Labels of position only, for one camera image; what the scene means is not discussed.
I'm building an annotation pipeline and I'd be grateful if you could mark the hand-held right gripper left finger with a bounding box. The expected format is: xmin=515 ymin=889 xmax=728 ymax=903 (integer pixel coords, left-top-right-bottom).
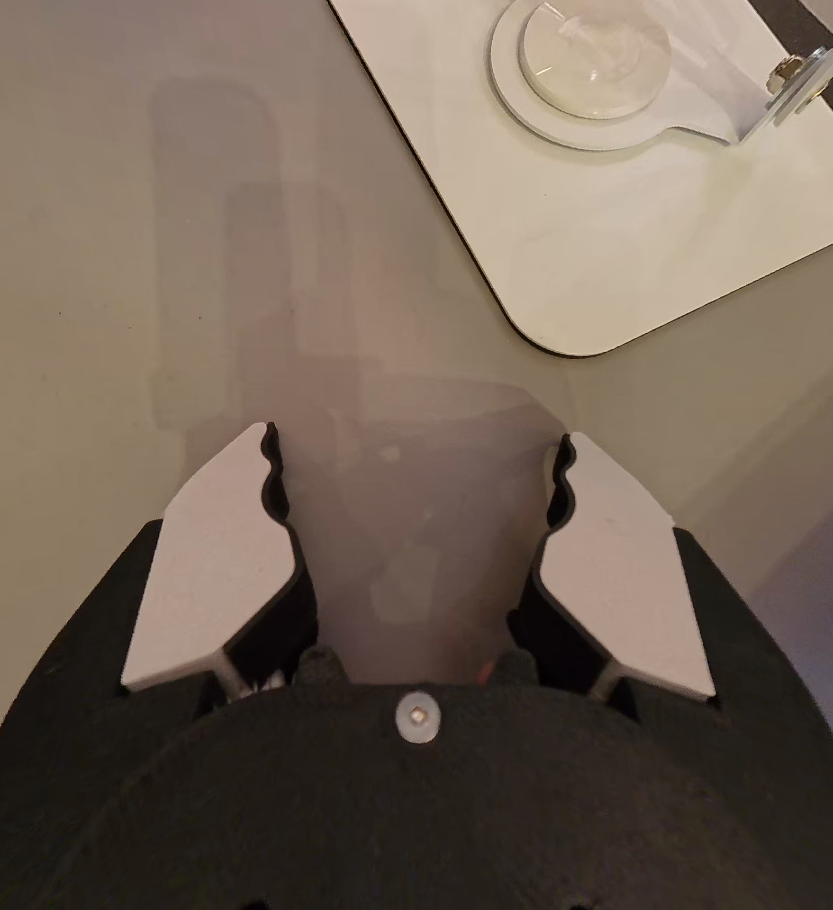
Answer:
xmin=121 ymin=423 xmax=315 ymax=698

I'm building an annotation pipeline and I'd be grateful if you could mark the clear round stand foot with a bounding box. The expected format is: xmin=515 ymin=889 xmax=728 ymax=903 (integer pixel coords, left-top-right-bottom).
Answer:
xmin=491 ymin=0 xmax=833 ymax=155

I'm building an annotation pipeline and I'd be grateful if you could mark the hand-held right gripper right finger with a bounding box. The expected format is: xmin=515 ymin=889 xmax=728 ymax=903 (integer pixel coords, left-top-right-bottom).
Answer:
xmin=509 ymin=433 xmax=716 ymax=705

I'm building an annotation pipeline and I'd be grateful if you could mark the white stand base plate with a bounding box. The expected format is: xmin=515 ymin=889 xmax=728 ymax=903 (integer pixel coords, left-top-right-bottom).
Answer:
xmin=329 ymin=0 xmax=833 ymax=358

